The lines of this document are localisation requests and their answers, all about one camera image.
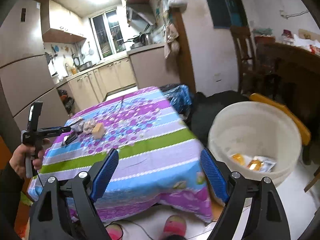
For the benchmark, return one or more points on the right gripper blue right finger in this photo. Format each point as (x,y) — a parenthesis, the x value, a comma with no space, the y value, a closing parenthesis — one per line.
(214,175)

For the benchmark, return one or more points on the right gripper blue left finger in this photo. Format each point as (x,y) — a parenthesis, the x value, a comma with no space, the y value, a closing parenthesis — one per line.
(101,173)

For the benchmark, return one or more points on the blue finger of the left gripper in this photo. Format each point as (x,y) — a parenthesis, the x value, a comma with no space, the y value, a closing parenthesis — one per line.
(60,130)
(67,140)

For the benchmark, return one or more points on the small tan box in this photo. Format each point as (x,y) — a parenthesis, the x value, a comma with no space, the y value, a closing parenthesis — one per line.
(98,131)

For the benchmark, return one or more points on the yellow gold snack wrapper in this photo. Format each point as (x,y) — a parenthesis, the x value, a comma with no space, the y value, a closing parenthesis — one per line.
(255,163)

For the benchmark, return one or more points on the blue black trash bag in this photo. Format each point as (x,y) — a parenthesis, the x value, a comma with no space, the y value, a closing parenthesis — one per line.
(180,98)

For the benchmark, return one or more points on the beige kitchen cabinets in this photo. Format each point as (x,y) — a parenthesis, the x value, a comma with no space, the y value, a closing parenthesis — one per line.
(141,67)

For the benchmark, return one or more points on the kitchen window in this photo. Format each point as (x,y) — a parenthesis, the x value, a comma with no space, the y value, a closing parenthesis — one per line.
(107,33)

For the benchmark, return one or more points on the person's left hand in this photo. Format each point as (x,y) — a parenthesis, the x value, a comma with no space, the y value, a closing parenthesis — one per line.
(18,159)

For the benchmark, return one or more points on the floral striped tablecloth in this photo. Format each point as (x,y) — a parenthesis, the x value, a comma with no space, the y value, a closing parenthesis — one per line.
(159,158)

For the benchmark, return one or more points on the white plastic bucket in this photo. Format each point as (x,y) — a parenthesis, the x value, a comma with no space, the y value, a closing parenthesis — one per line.
(252,128)

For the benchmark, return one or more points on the beige refrigerator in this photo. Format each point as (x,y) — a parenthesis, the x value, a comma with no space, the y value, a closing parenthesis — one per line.
(25,76)

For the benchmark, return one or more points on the pink slipper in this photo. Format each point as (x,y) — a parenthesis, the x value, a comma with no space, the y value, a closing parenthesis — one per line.
(174,228)

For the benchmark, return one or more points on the black cloth pile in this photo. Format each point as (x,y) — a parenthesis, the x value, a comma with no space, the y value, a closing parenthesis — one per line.
(205,109)

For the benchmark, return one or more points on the yellow wooden chair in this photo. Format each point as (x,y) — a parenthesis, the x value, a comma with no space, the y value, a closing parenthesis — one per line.
(303,131)

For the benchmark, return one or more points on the dark wooden chair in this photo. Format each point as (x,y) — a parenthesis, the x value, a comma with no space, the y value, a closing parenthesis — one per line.
(246,60)

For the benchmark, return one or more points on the dark wooden dining table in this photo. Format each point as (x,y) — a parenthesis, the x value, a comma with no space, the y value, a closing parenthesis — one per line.
(288,71)

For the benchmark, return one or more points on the hanging beige cloth bags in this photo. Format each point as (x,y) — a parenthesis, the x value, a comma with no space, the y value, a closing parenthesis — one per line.
(172,46)

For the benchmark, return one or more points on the steel range hood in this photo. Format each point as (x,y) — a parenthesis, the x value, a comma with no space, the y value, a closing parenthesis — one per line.
(140,17)

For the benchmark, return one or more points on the hanging white plastic bag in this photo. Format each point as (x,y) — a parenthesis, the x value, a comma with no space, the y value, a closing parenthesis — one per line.
(177,3)

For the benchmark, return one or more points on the dark wall window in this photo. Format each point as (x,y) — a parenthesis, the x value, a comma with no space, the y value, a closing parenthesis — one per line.
(226,13)

